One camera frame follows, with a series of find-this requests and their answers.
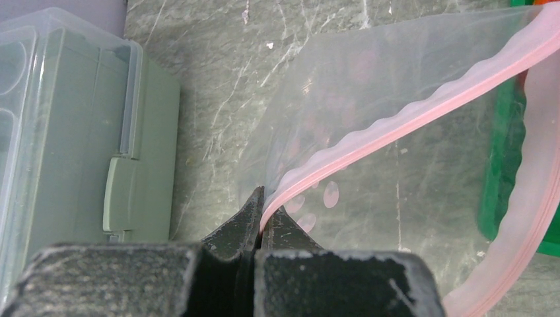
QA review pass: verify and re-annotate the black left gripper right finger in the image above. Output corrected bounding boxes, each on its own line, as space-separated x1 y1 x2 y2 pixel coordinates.
254 209 446 316

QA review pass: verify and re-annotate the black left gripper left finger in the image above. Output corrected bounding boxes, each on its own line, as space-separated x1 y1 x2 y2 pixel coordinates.
1 187 264 316

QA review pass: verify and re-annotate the clear zip top bag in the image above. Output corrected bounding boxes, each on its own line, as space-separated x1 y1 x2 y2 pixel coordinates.
258 4 560 317

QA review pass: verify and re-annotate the clear plastic storage box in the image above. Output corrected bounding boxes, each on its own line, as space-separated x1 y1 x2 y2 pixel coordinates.
1 7 180 304

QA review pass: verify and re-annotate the green plastic tray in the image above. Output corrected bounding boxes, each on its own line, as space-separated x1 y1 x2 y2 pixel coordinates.
477 0 560 258

